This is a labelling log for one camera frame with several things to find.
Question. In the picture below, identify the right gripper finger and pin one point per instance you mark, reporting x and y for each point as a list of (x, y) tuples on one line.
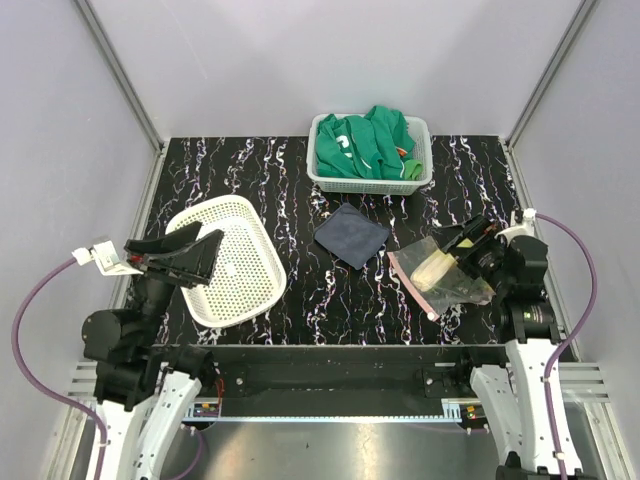
[(459, 249), (472, 229)]

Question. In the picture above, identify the white perforated basket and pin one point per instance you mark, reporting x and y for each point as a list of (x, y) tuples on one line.
[(248, 279)]

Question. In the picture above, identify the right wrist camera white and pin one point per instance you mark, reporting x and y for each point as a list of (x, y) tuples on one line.
[(522, 223)]

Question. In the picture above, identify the fake green onion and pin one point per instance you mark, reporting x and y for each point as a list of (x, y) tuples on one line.
[(427, 275)]

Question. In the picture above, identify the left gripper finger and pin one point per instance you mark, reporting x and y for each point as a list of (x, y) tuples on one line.
[(170, 242), (206, 249)]

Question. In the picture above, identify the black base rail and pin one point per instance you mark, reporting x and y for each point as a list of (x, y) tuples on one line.
[(343, 381)]

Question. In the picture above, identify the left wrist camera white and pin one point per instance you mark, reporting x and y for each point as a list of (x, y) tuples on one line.
[(104, 255)]

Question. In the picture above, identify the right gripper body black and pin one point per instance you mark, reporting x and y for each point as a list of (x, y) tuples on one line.
[(486, 261)]

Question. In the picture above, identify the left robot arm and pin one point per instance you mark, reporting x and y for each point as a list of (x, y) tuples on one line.
[(143, 392)]

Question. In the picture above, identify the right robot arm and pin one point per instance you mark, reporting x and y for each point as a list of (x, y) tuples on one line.
[(521, 397)]

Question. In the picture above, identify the clear zip top bag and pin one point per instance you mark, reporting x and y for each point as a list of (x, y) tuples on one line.
[(453, 289)]

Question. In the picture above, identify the dark blue cloth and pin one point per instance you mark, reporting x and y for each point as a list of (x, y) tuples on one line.
[(351, 236)]

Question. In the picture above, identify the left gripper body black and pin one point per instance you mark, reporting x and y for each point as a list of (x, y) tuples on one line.
[(158, 265)]

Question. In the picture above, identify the green clothing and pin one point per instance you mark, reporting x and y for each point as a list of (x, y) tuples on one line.
[(375, 146)]

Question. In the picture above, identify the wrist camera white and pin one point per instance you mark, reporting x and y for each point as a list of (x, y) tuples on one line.
[(522, 223), (104, 255)]

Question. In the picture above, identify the grey plastic basket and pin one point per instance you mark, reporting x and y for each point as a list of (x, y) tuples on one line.
[(418, 130)]

